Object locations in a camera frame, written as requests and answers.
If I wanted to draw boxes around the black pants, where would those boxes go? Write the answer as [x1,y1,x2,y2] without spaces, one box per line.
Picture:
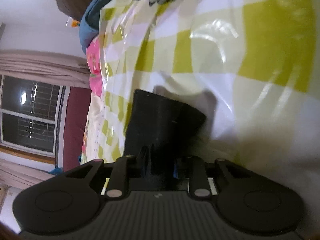
[123,89,208,191]

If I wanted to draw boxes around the pink floral quilt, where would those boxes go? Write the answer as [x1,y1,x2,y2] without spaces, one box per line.
[86,36,104,98]

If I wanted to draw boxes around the barred window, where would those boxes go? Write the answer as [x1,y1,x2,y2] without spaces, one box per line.
[0,75,67,159]

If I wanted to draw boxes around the green white checked bedsheet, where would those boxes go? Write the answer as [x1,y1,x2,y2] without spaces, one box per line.
[80,0,320,180]

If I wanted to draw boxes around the blue pillow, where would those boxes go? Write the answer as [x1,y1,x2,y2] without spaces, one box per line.
[79,21,100,53]

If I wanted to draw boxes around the blue folded blanket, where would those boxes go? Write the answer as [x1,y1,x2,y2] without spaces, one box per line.
[84,0,120,30]

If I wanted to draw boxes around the beige curtain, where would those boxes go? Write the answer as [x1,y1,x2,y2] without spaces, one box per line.
[0,159,57,189]
[0,50,92,88]

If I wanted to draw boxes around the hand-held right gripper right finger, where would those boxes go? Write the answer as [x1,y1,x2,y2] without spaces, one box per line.
[173,156,251,198]

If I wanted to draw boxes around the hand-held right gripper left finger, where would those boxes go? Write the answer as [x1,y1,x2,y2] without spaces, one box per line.
[65,146,152,199]

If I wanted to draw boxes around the yellow snack bag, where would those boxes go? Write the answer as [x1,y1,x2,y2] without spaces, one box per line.
[65,17,82,28]

